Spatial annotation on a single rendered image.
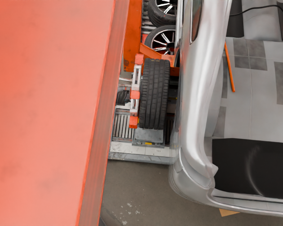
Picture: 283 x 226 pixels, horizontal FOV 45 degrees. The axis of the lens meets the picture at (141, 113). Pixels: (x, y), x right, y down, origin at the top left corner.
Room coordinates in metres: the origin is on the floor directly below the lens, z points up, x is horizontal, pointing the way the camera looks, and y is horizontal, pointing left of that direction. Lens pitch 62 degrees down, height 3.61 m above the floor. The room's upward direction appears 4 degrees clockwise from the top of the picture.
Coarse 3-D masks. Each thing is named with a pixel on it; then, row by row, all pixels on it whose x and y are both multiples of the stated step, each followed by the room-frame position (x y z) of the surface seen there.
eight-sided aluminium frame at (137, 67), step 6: (138, 66) 1.80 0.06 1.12; (138, 72) 1.74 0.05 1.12; (138, 78) 1.68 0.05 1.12; (132, 84) 1.61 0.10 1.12; (138, 84) 1.62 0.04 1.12; (138, 90) 1.57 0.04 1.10; (132, 102) 1.49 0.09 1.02; (138, 102) 1.73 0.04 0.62; (132, 108) 1.45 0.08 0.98; (132, 114) 1.46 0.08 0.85
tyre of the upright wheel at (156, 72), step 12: (156, 60) 1.89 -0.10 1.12; (168, 60) 1.93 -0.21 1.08; (144, 72) 1.71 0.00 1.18; (156, 72) 1.72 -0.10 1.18; (168, 72) 1.73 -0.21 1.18; (144, 84) 1.59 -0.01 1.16; (156, 84) 1.60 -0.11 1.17; (168, 84) 1.61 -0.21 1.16; (144, 96) 1.50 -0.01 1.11; (156, 96) 1.51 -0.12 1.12; (144, 108) 1.43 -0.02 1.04; (156, 108) 1.44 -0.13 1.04; (144, 120) 1.38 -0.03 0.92; (156, 120) 1.38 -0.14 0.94
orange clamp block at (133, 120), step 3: (132, 117) 1.41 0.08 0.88; (135, 117) 1.41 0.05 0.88; (129, 120) 1.38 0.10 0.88; (132, 120) 1.39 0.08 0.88; (135, 120) 1.39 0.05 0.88; (129, 123) 1.35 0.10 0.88; (132, 123) 1.35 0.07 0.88; (135, 123) 1.36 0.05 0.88; (129, 126) 1.34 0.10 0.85; (132, 126) 1.34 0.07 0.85; (135, 126) 1.34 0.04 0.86
